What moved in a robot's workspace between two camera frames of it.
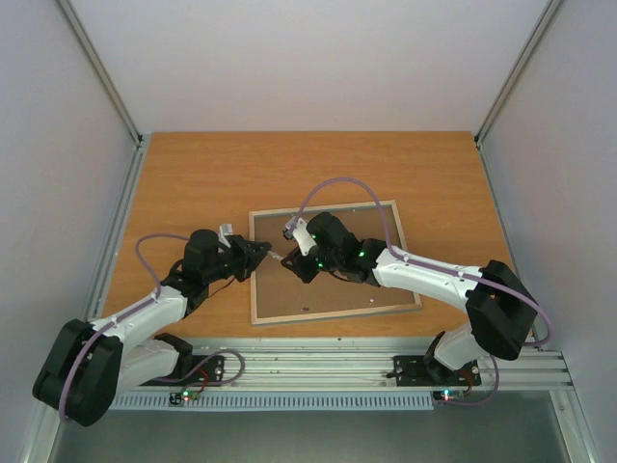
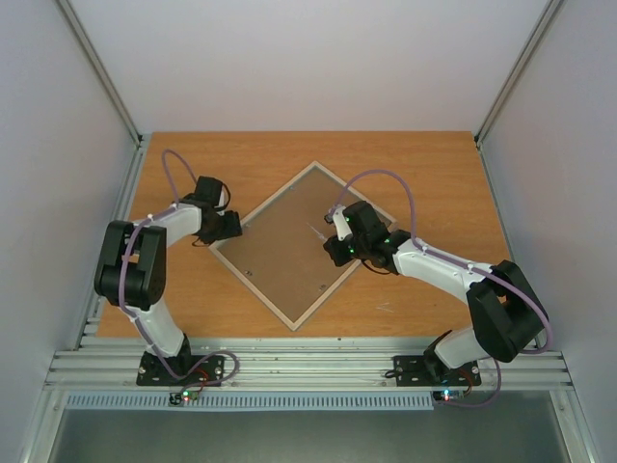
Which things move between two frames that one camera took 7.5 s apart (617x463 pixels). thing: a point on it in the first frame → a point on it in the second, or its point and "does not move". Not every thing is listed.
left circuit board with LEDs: [176, 398] does not move
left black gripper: [251, 260] → [234, 230]
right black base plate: [418, 370] does not move
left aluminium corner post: [101, 71] does not move
